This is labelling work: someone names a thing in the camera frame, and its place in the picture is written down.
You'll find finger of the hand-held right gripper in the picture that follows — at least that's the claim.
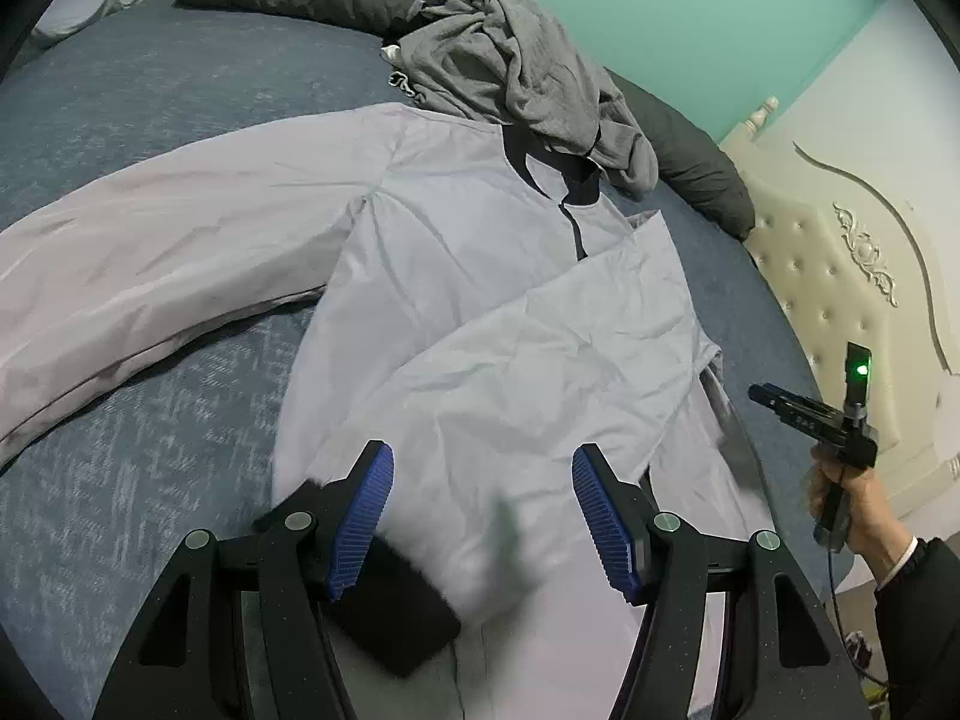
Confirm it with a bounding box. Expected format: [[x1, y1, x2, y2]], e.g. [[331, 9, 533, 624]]
[[748, 382, 850, 437]]

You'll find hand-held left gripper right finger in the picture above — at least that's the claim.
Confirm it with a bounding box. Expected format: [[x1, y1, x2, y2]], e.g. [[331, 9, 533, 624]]
[[571, 442, 875, 720]]

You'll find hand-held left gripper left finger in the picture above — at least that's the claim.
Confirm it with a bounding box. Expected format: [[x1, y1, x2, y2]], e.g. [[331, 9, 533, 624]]
[[90, 439, 396, 720]]

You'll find light grey jacket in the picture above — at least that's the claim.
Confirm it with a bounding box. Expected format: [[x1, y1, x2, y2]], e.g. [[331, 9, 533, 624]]
[[0, 101, 778, 720]]

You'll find person's right forearm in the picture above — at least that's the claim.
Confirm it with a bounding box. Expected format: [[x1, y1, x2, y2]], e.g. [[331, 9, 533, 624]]
[[872, 536, 960, 720]]

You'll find person's right hand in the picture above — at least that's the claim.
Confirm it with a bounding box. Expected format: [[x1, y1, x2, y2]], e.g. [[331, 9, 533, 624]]
[[806, 456, 914, 572]]

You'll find cream tufted headboard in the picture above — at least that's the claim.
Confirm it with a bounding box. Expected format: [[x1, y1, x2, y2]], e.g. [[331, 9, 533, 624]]
[[718, 96, 960, 595]]

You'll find grey knit hoodie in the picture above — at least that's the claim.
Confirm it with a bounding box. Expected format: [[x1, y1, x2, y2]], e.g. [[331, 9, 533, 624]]
[[382, 0, 661, 201]]

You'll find bed with blue sheet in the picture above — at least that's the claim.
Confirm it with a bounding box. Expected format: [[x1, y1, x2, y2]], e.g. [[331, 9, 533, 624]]
[[0, 0, 848, 691]]

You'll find black cable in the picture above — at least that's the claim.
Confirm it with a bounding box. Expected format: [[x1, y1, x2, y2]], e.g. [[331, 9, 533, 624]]
[[825, 549, 895, 695]]

